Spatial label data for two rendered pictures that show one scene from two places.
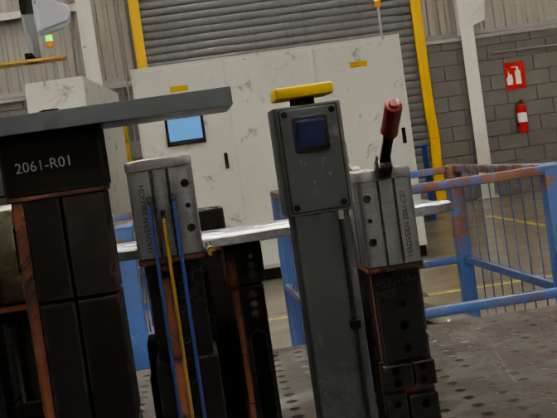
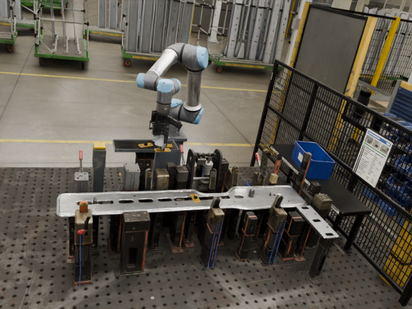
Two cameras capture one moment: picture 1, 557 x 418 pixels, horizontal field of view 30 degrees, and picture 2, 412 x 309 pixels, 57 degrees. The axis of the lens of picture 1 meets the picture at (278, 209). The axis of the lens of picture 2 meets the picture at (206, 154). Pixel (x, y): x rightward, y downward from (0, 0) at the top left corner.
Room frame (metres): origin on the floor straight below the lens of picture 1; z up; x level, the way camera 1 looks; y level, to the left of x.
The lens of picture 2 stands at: (3.07, -0.03, 2.11)
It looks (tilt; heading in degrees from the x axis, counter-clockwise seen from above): 25 degrees down; 163
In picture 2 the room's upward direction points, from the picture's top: 10 degrees clockwise
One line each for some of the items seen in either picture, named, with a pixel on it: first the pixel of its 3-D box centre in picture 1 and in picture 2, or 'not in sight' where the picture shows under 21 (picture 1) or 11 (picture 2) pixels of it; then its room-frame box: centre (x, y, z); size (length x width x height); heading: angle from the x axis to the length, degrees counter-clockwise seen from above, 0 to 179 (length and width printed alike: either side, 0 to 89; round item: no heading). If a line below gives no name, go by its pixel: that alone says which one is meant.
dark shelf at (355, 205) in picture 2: not in sight; (313, 175); (1.10, 1.36, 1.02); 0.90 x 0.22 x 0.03; 5
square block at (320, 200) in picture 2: not in sight; (315, 222); (1.44, 1.23, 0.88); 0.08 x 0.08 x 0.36; 5
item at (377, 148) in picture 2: not in sight; (372, 157); (1.39, 1.50, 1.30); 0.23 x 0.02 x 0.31; 5
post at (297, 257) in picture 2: not in sight; (303, 235); (1.52, 1.11, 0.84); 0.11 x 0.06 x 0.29; 5
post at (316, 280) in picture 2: not in sight; (320, 257); (1.70, 1.13, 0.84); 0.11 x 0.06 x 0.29; 5
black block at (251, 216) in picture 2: not in sight; (246, 236); (1.53, 0.76, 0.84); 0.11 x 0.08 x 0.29; 5
